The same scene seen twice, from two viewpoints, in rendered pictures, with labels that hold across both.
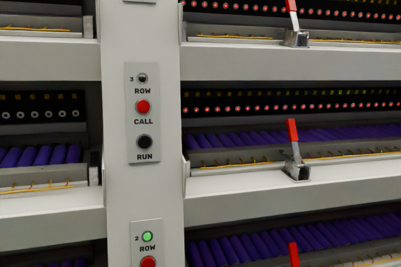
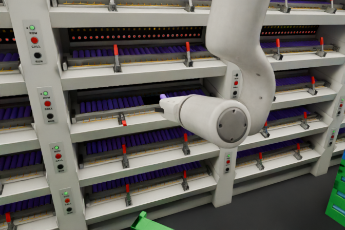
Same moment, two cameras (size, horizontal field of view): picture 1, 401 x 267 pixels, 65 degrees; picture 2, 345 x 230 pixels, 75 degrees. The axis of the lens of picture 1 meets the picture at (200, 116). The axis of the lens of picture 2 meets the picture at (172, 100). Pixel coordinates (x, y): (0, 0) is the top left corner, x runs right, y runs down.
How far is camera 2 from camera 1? 0.68 m
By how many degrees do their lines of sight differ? 18
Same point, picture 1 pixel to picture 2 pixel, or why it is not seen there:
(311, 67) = (281, 66)
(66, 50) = (218, 68)
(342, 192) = (283, 104)
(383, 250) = (290, 120)
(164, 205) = not seen: hidden behind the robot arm
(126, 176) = not seen: hidden behind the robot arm
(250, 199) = not seen: hidden behind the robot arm
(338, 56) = (290, 62)
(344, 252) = (278, 121)
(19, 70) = (206, 74)
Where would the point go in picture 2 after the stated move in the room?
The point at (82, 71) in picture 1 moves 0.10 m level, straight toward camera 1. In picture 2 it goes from (221, 73) to (237, 79)
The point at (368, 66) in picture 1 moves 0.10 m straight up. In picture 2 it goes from (299, 64) to (303, 42)
